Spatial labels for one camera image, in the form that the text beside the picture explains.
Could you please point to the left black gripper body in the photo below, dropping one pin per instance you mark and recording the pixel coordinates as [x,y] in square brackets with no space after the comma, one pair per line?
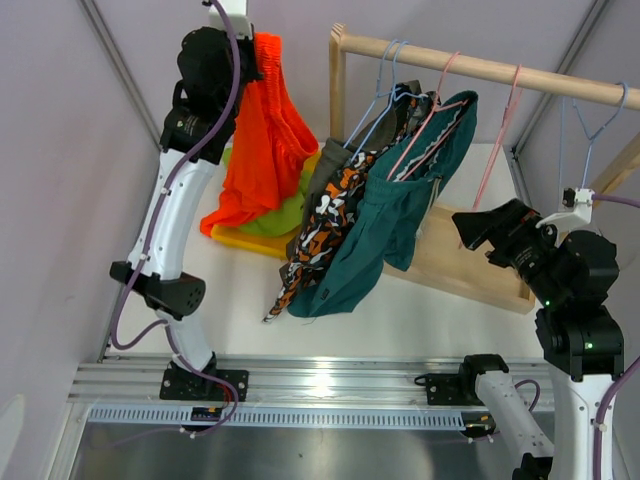
[247,68]

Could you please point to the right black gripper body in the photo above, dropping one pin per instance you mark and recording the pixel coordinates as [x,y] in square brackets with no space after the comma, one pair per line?
[526,247]

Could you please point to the orange shorts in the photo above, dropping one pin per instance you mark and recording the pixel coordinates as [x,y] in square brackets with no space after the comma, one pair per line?
[270,145]

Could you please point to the teal shorts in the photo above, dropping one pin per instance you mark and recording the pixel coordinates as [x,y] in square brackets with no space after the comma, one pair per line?
[390,213]

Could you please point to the pink wire hanger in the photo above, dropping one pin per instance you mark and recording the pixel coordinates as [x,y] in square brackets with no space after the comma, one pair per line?
[510,108]
[436,107]

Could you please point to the lime green shorts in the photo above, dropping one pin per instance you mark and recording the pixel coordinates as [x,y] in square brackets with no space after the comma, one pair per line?
[289,216]

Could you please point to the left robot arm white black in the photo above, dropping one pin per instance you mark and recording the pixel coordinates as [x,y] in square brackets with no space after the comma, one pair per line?
[214,73]

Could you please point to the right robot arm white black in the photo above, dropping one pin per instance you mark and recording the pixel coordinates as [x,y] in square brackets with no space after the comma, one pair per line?
[570,270]

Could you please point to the olive grey shorts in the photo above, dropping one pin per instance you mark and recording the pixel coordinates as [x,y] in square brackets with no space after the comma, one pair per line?
[334,154]

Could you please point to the camouflage patterned shorts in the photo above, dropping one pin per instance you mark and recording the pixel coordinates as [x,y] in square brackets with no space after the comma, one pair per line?
[332,217]

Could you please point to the wooden clothes rack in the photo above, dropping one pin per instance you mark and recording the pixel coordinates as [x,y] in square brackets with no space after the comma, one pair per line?
[438,263]

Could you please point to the yellow plastic tray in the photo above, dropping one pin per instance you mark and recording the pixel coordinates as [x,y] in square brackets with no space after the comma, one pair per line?
[268,246]

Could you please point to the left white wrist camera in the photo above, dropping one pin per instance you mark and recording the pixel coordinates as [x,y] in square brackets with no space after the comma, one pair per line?
[233,13]

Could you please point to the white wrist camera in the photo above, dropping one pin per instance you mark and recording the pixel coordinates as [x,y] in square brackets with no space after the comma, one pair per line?
[233,13]
[576,211]

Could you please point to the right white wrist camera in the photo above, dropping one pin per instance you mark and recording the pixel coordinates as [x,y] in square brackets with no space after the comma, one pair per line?
[576,211]

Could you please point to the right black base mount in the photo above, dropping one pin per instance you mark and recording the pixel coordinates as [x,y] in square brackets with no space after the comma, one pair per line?
[444,389]

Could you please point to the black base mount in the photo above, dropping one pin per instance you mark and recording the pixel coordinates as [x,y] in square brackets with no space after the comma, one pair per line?
[444,389]
[181,385]

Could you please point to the slotted cable duct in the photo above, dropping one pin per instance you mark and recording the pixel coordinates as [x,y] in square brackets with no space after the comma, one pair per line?
[415,419]

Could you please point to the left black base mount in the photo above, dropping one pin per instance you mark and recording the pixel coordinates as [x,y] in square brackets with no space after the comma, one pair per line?
[181,385]

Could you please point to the aluminium mounting rail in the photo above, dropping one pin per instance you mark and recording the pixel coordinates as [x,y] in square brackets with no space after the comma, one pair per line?
[284,381]

